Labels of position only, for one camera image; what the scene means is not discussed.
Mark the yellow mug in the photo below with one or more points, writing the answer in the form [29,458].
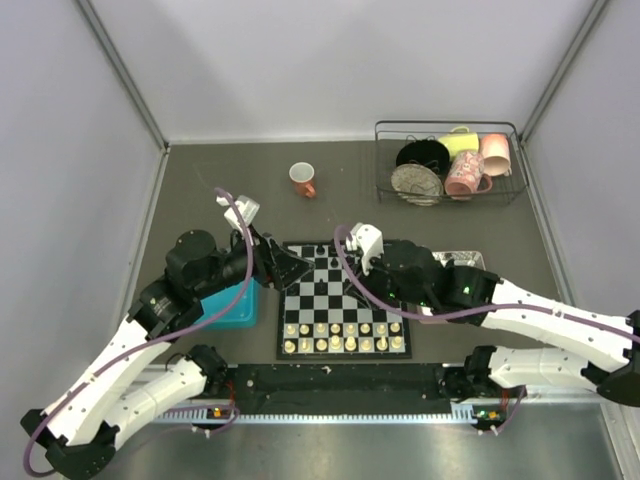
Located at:
[460,139]

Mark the orange mug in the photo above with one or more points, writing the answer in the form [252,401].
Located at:
[302,175]

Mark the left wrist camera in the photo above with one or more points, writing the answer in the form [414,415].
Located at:
[247,208]

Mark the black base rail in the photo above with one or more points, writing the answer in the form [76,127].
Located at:
[341,389]

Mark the pink floral mug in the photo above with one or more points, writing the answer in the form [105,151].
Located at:
[467,177]

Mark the blue plastic tray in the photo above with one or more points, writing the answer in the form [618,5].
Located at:
[242,315]

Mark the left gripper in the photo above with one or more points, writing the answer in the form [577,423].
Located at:
[289,267]

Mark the pink marbled cup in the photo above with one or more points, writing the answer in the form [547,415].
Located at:
[495,150]

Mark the black bowl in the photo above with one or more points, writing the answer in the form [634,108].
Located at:
[429,153]

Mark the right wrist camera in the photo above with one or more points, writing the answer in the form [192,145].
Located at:
[367,240]

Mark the pink metal tray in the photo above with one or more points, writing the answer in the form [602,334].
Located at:
[455,256]

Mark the patterned plate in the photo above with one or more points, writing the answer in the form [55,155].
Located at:
[417,181]

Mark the wire dish rack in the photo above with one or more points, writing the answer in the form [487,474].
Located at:
[392,135]

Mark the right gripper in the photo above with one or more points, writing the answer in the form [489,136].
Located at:
[371,276]

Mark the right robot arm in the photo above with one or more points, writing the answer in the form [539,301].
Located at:
[581,349]

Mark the chess board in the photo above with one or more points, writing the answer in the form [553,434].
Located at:
[335,307]

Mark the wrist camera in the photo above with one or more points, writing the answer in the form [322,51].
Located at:
[247,208]
[367,240]

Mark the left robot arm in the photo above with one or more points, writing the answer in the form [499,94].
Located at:
[81,432]

